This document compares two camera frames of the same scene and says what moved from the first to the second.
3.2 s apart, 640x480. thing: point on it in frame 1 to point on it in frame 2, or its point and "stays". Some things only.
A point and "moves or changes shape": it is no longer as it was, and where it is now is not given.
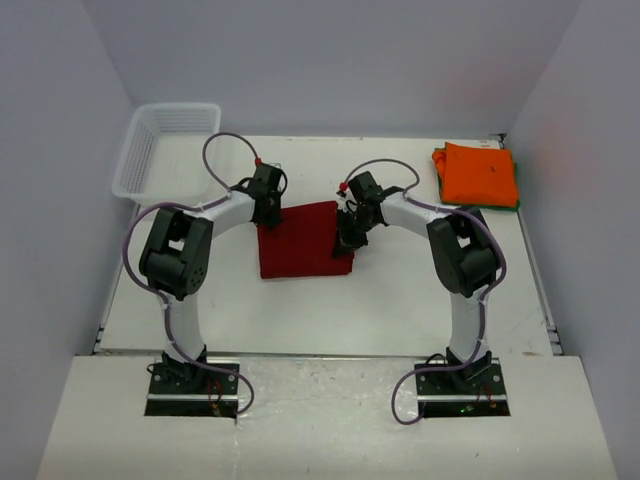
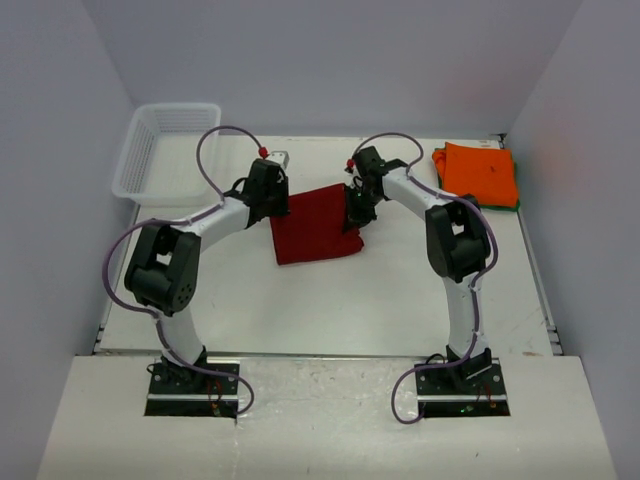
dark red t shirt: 302,243 moves or changes shape
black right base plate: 474,391 stays
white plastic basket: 163,159 stays
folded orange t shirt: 476,175 stays
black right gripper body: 354,228 to 362,205
